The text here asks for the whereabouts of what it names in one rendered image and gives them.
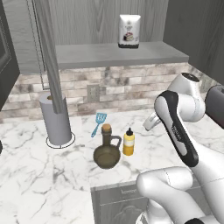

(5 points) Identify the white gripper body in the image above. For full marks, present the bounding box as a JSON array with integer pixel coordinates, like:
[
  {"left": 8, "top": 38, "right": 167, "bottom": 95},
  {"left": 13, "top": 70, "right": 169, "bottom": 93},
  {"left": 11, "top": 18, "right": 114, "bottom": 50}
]
[{"left": 142, "top": 112, "right": 161, "bottom": 132}]

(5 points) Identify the dark panelled cabinet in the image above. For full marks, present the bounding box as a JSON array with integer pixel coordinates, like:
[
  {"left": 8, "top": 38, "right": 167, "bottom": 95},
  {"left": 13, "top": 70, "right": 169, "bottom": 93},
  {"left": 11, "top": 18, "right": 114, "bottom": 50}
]
[{"left": 0, "top": 0, "right": 21, "bottom": 112}]

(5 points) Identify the grey paper towel roll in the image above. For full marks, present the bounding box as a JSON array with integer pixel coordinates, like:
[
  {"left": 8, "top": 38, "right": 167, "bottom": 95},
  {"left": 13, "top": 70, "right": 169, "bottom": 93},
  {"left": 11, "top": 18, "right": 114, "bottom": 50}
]
[{"left": 38, "top": 92, "right": 74, "bottom": 146}]

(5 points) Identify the dark grey wall cabinet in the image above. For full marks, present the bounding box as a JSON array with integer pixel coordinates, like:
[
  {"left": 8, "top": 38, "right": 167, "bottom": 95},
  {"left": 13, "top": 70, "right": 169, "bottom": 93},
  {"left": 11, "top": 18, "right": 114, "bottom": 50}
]
[{"left": 162, "top": 0, "right": 224, "bottom": 86}]

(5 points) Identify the grey drawer handle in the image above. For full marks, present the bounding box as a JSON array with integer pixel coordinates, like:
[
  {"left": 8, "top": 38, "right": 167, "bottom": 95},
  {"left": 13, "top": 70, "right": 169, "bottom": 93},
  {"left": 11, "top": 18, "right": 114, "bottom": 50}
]
[{"left": 120, "top": 188, "right": 138, "bottom": 195}]

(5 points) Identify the grey lower cabinet door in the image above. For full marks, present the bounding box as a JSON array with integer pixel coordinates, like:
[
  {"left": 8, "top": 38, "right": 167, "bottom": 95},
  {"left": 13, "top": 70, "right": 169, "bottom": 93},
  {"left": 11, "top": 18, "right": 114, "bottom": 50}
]
[{"left": 98, "top": 198, "right": 154, "bottom": 224}]

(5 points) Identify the white cake mix bag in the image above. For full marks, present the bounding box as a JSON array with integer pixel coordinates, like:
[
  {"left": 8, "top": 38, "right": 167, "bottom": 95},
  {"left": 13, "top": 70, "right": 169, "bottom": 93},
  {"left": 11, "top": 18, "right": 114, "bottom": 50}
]
[{"left": 117, "top": 14, "right": 142, "bottom": 50}]

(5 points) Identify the grey open cabinet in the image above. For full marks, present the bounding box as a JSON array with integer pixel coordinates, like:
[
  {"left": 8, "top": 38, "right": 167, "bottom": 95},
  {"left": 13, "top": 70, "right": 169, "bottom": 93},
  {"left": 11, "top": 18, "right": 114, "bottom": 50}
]
[{"left": 3, "top": 0, "right": 191, "bottom": 74}]

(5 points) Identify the blue spatula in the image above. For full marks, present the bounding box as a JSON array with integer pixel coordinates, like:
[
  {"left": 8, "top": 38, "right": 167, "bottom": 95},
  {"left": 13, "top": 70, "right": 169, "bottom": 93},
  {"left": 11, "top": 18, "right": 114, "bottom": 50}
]
[{"left": 90, "top": 112, "right": 108, "bottom": 138}]

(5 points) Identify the yellow mustard bottle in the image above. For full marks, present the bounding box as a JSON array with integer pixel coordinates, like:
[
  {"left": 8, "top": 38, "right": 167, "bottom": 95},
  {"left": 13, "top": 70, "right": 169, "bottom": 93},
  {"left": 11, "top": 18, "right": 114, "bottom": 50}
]
[{"left": 122, "top": 127, "right": 137, "bottom": 157}]

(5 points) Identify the grey drawer front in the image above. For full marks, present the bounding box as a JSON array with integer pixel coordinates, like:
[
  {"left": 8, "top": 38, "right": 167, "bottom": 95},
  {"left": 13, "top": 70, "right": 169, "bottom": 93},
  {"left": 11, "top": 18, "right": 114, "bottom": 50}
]
[{"left": 90, "top": 181, "right": 148, "bottom": 207}]

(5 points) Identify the olive oil and vinegar bottle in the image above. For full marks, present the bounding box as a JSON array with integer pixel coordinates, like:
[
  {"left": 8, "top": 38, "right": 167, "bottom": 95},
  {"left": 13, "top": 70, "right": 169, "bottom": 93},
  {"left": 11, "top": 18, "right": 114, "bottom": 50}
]
[{"left": 93, "top": 123, "right": 123, "bottom": 171}]

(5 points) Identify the grey wall outlet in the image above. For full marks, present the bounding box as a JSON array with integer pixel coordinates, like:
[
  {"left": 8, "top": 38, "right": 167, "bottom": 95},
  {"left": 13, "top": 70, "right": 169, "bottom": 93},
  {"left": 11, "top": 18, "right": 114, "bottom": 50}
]
[{"left": 86, "top": 84, "right": 101, "bottom": 103}]

